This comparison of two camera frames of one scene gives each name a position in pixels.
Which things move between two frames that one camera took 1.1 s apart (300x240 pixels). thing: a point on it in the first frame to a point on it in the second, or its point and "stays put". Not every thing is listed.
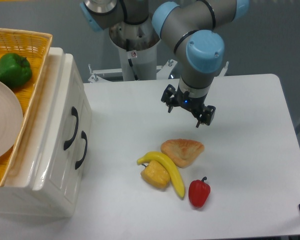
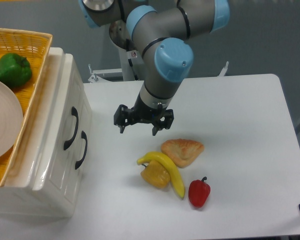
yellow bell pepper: x=156 y=174 stays put
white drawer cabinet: x=44 y=175 stays put
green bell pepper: x=14 y=70 stays put
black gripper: x=172 y=98 to x=141 y=113
